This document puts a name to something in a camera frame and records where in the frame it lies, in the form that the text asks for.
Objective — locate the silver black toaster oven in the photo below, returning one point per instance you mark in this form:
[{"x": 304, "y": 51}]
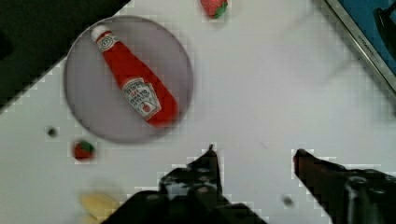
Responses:
[{"x": 370, "y": 25}]

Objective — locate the yellow toy banana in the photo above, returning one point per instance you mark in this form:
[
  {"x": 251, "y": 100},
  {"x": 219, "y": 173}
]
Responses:
[{"x": 99, "y": 207}]

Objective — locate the grey round plate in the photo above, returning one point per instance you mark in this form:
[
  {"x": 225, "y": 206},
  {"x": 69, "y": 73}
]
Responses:
[{"x": 92, "y": 93}]

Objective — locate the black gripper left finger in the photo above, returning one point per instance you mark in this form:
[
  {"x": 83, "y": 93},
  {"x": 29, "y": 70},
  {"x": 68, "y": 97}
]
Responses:
[{"x": 189, "y": 195}]

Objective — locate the pink toy strawberry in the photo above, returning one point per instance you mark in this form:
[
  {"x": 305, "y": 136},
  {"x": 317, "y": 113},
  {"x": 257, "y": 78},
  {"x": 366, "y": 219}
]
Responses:
[{"x": 214, "y": 8}]

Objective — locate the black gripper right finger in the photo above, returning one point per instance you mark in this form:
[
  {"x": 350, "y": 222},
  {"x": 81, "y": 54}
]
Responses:
[{"x": 349, "y": 196}]

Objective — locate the red toy strawberry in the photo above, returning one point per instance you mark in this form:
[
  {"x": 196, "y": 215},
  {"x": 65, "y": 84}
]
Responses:
[{"x": 83, "y": 151}]

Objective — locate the red ketchup bottle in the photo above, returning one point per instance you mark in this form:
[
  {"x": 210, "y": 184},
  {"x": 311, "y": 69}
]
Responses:
[{"x": 144, "y": 91}]

